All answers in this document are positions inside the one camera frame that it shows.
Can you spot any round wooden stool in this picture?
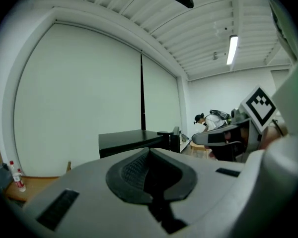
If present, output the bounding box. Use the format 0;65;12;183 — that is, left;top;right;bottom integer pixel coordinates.
189;141;212;159

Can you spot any wooden shelf unit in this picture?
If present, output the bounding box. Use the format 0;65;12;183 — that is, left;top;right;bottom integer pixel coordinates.
3;160;73;203

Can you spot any black window post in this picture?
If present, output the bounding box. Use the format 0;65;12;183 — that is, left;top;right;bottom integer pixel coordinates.
140;52;147;131

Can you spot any ceiling tube light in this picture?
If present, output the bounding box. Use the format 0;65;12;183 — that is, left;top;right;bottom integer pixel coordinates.
225;34;239;65

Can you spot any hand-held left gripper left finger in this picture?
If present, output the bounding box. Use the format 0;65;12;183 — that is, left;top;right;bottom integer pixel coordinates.
21;147;174;238

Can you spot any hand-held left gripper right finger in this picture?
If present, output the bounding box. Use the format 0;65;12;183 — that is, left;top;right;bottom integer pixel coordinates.
149;147;249;238

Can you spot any person's right forearm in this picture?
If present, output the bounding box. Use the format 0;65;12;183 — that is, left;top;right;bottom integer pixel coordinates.
259;122;289;150

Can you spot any narrow white roller blind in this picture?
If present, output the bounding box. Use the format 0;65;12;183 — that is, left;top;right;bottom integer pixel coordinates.
141;54;179;135

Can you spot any black mini fridge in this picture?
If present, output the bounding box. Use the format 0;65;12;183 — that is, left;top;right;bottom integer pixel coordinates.
98;129;172;159

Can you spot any wide white roller blind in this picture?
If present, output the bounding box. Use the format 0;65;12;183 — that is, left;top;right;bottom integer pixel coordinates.
13;23;143;178

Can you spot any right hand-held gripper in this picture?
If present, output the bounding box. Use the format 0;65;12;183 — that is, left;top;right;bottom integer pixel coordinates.
191;85;278;156

